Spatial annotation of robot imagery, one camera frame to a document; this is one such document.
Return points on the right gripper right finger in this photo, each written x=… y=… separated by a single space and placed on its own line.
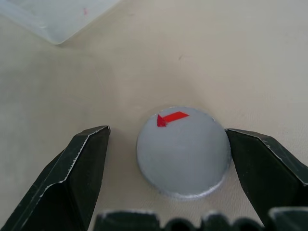
x=269 y=173

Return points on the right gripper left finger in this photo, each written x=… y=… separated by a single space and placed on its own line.
x=65 y=178

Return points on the grey disc with red arrow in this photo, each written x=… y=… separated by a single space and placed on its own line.
x=183 y=156

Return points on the clear plastic square container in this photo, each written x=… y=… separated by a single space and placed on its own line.
x=48 y=19

